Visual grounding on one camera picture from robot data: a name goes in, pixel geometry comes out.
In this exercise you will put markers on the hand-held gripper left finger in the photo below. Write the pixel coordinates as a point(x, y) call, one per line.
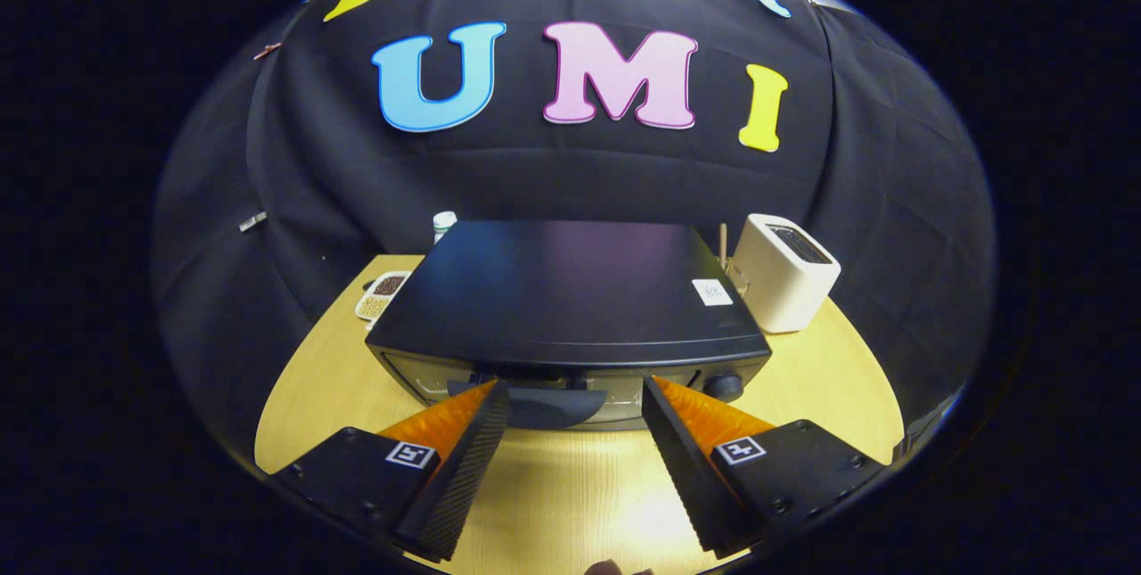
point(463, 468)

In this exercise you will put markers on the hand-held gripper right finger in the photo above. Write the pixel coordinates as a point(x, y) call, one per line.
point(691, 468)

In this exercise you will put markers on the black toaster oven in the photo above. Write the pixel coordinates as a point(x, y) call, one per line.
point(562, 290)

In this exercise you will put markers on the white toaster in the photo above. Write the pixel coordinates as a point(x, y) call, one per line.
point(784, 290)

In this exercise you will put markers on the white tray of beans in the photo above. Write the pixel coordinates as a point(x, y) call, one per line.
point(381, 294)

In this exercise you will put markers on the clear utensil holder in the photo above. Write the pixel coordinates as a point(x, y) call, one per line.
point(738, 279)

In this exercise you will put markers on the wooden stick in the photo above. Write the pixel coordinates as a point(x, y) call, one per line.
point(723, 245)

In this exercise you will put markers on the small white bottle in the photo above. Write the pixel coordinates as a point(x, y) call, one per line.
point(444, 225)

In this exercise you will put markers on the silver backdrop clip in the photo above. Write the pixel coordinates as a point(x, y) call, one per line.
point(252, 222)

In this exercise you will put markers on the black backdrop cloth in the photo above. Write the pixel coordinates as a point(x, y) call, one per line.
point(312, 165)

